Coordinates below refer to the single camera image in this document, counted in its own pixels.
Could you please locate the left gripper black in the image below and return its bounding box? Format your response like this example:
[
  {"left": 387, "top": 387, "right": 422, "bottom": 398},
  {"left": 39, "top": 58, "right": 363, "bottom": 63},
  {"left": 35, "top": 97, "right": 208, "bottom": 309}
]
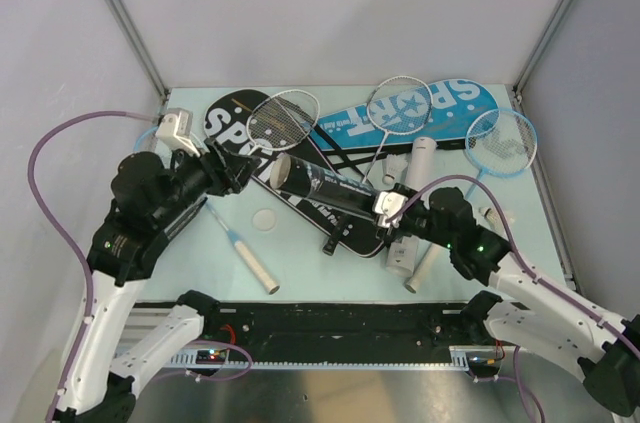
[{"left": 155, "top": 136, "right": 263, "bottom": 225}]

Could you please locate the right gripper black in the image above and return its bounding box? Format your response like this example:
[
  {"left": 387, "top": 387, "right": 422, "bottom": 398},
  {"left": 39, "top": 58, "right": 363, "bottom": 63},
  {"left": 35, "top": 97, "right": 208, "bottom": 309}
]
[{"left": 376, "top": 183, "right": 455, "bottom": 249}]

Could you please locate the black shuttlecock tube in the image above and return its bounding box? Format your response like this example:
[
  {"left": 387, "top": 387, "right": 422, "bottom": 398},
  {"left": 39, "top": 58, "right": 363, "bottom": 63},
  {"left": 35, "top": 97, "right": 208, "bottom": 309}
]
[{"left": 269, "top": 154, "right": 380, "bottom": 223}]

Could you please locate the white shuttlecock tube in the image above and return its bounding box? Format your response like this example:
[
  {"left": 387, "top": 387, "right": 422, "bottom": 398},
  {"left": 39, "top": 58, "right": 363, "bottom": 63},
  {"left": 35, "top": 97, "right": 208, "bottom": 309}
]
[{"left": 384, "top": 136, "right": 439, "bottom": 279}]

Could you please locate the white tube lid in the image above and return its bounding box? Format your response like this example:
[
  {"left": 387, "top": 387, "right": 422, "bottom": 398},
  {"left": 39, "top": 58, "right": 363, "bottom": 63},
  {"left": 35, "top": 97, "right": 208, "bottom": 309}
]
[{"left": 252, "top": 208, "right": 277, "bottom": 232}]

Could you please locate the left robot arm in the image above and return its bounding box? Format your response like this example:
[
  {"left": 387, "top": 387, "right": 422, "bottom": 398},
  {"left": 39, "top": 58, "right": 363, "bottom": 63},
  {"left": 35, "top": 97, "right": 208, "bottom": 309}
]
[{"left": 47, "top": 139, "right": 259, "bottom": 422}]

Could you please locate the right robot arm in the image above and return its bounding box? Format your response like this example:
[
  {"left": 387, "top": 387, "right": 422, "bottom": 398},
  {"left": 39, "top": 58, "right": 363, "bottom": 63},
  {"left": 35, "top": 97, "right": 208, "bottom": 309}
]
[{"left": 373, "top": 185, "right": 639, "bottom": 417}]

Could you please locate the black racket bag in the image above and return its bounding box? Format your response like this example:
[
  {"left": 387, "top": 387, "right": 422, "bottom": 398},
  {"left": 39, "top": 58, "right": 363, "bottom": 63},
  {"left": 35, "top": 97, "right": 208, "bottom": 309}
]
[{"left": 203, "top": 89, "right": 383, "bottom": 258}]

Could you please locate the blue racket left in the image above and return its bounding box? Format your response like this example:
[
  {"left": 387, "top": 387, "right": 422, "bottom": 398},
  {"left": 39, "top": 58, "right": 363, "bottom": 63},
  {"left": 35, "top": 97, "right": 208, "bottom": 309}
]
[{"left": 132, "top": 125, "right": 281, "bottom": 295}]

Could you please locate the white racket on blue bag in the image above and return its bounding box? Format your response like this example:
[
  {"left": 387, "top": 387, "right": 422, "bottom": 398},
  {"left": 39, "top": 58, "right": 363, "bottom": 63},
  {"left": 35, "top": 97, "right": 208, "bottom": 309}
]
[{"left": 362, "top": 75, "right": 433, "bottom": 183}]

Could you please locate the blue racket bag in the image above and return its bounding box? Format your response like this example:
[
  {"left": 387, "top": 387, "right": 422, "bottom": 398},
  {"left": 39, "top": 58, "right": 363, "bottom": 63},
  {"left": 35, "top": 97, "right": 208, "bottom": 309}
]
[{"left": 312, "top": 79, "right": 498, "bottom": 152}]

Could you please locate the blue racket right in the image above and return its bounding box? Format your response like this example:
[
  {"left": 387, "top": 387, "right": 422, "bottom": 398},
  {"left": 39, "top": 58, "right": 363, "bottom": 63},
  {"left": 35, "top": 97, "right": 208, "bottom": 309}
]
[{"left": 404, "top": 107, "right": 539, "bottom": 294}]

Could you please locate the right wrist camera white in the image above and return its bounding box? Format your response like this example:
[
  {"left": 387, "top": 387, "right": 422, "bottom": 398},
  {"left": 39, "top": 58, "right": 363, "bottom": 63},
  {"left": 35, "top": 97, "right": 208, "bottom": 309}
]
[{"left": 373, "top": 191, "right": 408, "bottom": 228}]

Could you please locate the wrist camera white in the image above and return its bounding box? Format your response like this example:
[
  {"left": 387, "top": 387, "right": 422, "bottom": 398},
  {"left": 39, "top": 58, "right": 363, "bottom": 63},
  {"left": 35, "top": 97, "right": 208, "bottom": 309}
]
[
  {"left": 373, "top": 191, "right": 408, "bottom": 228},
  {"left": 155, "top": 108, "right": 203, "bottom": 157}
]

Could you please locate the white racket black handle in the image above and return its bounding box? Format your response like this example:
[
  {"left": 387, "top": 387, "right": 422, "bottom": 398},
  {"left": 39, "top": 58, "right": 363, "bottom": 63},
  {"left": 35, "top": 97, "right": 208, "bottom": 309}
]
[{"left": 246, "top": 89, "right": 320, "bottom": 155}]

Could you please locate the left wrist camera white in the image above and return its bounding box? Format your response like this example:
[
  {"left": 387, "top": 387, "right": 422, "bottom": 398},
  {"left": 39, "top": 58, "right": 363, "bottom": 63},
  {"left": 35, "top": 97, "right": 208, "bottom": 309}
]
[{"left": 155, "top": 108, "right": 203, "bottom": 157}]

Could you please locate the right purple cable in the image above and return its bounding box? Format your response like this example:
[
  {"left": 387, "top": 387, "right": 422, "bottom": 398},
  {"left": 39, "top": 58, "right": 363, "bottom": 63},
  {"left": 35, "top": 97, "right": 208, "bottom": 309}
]
[{"left": 384, "top": 175, "right": 640, "bottom": 369}]

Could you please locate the purple cable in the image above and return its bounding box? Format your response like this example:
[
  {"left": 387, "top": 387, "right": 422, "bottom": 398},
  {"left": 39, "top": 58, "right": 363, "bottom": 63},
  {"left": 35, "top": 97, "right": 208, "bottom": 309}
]
[
  {"left": 384, "top": 175, "right": 640, "bottom": 369},
  {"left": 27, "top": 110, "right": 164, "bottom": 394}
]

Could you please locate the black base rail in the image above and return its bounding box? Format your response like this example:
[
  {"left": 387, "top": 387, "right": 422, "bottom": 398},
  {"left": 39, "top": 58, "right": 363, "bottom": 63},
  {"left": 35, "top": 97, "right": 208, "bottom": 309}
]
[{"left": 189, "top": 302, "right": 496, "bottom": 362}]

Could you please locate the white cable duct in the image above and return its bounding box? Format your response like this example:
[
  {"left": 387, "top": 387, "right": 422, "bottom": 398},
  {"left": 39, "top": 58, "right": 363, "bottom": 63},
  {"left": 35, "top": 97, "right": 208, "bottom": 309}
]
[{"left": 161, "top": 346, "right": 503, "bottom": 371}]

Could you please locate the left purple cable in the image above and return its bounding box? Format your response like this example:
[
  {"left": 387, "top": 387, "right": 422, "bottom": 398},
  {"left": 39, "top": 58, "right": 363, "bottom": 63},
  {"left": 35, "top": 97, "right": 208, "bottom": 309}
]
[{"left": 27, "top": 110, "right": 164, "bottom": 394}]

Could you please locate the left aluminium frame post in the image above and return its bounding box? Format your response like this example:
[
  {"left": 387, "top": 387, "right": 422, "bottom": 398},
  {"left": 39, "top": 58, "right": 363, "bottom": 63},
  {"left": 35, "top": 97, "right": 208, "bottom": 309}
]
[{"left": 104, "top": 0, "right": 169, "bottom": 102}]

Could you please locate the aluminium frame post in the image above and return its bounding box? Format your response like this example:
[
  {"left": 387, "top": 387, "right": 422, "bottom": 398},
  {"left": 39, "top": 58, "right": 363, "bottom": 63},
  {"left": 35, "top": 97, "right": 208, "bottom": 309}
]
[
  {"left": 512, "top": 0, "right": 577, "bottom": 97},
  {"left": 104, "top": 0, "right": 169, "bottom": 102}
]

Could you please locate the right aluminium frame post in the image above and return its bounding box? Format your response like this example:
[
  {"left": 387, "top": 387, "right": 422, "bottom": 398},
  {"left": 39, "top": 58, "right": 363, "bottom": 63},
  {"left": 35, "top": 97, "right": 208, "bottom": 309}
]
[{"left": 512, "top": 0, "right": 577, "bottom": 97}]

